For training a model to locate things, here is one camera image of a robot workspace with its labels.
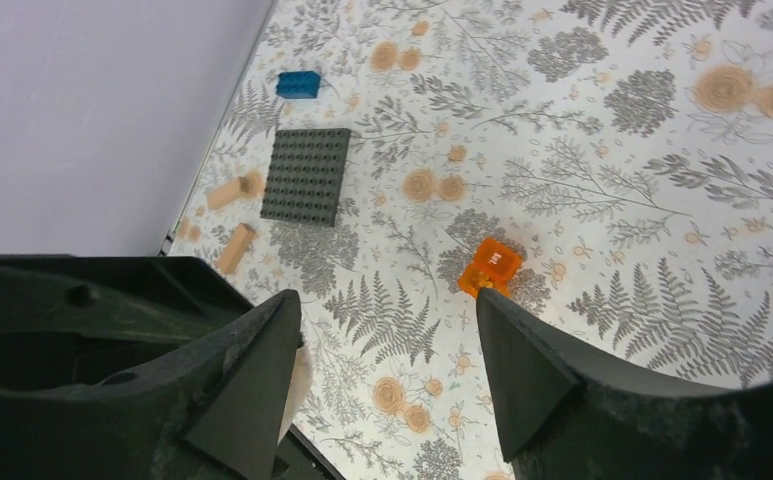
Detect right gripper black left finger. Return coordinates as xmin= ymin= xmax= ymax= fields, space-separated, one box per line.
xmin=0 ymin=290 xmax=301 ymax=479

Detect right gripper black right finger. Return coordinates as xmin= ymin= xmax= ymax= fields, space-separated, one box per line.
xmin=476 ymin=288 xmax=773 ymax=479

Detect orange pill organizer box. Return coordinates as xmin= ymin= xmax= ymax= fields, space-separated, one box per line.
xmin=457 ymin=237 xmax=523 ymax=298

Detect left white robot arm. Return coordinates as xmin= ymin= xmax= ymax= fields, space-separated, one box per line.
xmin=0 ymin=255 xmax=338 ymax=479

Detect tan wooden block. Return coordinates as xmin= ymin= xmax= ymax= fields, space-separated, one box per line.
xmin=206 ymin=176 xmax=250 ymax=210
xmin=216 ymin=223 xmax=256 ymax=274

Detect grey studded baseplate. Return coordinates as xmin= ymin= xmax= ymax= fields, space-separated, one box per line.
xmin=260 ymin=128 xmax=351 ymax=227

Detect floral patterned mat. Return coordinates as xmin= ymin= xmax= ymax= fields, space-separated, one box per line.
xmin=171 ymin=1 xmax=773 ymax=479

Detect blue toy brick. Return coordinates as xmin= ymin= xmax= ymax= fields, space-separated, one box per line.
xmin=275 ymin=71 xmax=321 ymax=100

